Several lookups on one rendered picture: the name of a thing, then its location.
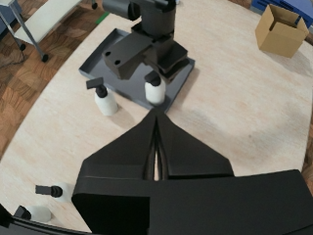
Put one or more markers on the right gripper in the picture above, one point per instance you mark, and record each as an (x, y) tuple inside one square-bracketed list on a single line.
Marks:
[(168, 68)]

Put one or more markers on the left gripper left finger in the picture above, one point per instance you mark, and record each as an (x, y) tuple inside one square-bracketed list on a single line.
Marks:
[(129, 154)]

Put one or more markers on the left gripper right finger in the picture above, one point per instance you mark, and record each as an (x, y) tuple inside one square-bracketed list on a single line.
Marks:
[(184, 156)]

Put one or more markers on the white pump bottle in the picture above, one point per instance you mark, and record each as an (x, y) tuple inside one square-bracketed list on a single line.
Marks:
[(104, 97), (155, 88), (62, 191), (35, 213)]

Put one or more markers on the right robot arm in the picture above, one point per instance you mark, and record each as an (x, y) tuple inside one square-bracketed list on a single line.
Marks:
[(158, 18)]

